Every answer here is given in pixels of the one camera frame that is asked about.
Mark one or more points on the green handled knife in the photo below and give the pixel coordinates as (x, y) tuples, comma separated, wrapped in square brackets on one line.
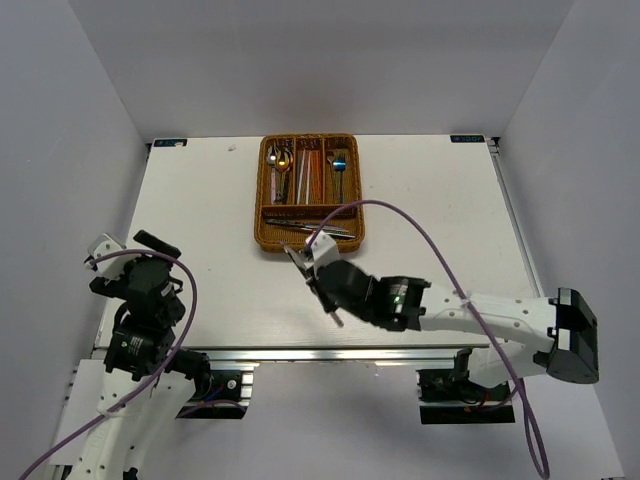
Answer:
[(335, 233)]

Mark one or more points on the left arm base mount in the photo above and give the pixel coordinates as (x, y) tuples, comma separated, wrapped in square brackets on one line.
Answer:
[(224, 392)]

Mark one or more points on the long orange chopstick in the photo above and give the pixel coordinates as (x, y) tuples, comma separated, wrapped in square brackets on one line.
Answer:
[(313, 178)]

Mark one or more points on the aluminium table rail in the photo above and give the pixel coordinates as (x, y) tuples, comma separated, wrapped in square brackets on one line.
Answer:
[(259, 355)]

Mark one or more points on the blue fork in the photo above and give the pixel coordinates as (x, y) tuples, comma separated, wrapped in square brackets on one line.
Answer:
[(339, 167)]

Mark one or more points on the short orange chopstick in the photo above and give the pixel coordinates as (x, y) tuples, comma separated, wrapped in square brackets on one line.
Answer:
[(319, 178)]

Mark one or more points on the blue table label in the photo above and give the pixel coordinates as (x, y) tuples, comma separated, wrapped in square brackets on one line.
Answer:
[(467, 138), (170, 143)]

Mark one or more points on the green rainbow fork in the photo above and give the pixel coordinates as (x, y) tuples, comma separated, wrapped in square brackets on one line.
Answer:
[(339, 186)]

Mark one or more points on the pink handled knife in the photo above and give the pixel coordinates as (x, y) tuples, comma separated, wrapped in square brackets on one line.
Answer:
[(295, 257)]

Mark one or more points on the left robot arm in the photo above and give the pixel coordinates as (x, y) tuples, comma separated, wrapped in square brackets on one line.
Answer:
[(148, 376)]

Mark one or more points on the teal chopstick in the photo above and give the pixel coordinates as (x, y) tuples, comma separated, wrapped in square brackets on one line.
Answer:
[(299, 176)]

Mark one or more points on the dark handled knife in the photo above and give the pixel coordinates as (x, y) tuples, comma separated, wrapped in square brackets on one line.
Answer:
[(291, 224)]

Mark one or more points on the right blue table label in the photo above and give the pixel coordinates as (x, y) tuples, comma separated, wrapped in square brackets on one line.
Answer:
[(467, 138)]

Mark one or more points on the gold rainbow spoon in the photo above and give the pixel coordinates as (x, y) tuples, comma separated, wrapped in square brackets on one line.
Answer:
[(283, 165)]

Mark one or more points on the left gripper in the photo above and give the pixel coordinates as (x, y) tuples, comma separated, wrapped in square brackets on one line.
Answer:
[(114, 286)]

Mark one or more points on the left blue table label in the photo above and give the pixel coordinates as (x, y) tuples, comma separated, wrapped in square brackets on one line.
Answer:
[(170, 143)]

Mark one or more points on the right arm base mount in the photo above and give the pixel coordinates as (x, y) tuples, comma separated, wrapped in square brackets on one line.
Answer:
[(448, 397)]

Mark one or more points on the wicker cutlery tray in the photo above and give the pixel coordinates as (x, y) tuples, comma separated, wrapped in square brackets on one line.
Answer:
[(269, 237)]

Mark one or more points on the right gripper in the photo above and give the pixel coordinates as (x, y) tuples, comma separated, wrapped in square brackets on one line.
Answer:
[(328, 304)]

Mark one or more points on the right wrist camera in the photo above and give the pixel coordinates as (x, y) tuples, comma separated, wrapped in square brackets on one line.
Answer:
[(322, 249)]

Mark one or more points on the pink handled silver spoon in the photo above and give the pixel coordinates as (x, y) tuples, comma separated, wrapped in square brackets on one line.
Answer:
[(272, 156)]

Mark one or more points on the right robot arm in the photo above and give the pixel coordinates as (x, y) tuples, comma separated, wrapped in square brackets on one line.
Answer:
[(557, 336)]

